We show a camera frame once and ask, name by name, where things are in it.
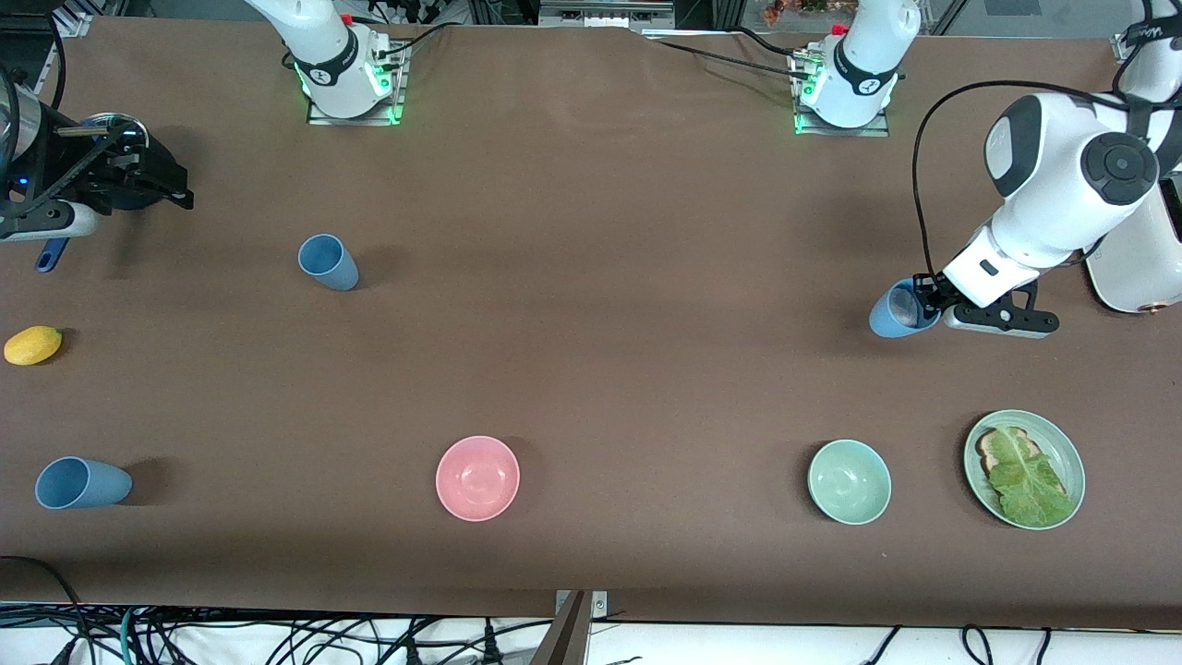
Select tangled black floor cables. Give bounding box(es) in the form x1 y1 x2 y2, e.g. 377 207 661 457
139 605 555 665

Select white toaster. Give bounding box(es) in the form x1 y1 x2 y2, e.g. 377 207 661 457
1083 175 1182 316

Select toast slice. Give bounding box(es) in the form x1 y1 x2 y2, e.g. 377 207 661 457
977 427 1044 477

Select aluminium frame profile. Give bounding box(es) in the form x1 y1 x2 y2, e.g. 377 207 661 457
51 0 93 38
538 0 677 30

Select blue plastic cup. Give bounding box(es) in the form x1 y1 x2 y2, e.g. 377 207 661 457
297 234 360 293
35 456 133 511

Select pale green plate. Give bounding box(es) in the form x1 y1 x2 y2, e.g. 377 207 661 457
963 409 1087 531

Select black base cable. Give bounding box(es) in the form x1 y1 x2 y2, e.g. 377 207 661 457
646 28 806 77
374 20 458 66

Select dark blue saucepan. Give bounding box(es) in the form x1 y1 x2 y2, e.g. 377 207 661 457
35 113 176 274

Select green lettuce leaf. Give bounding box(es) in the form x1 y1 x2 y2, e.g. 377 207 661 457
986 427 1077 527

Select silver metal bracket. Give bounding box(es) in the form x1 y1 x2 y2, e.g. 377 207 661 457
554 589 609 622

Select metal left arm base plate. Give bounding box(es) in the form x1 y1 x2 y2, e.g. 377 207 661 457
792 46 892 138

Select glass saucepan lid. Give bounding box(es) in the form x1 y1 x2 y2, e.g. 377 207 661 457
81 113 151 153

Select blue cup with white inside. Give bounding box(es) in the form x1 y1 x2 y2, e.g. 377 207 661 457
868 279 943 339

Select black left base cable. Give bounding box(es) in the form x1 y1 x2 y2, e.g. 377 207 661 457
646 28 806 77

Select dark angled bar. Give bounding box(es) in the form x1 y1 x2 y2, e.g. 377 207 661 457
528 591 592 665

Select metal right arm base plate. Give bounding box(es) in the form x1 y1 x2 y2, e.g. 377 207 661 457
307 42 407 127

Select yellow mango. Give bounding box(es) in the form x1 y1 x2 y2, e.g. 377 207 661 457
4 325 64 367

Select pale green bowl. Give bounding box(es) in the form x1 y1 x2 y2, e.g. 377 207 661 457
807 439 893 526

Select black right base cable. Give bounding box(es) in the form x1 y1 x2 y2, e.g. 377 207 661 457
374 20 458 66

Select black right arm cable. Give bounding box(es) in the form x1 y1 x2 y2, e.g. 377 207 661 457
0 0 135 209

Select brown table cover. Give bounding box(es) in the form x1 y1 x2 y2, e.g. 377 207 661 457
0 17 1182 631

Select pink bowl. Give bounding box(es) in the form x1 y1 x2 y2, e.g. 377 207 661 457
435 435 521 523

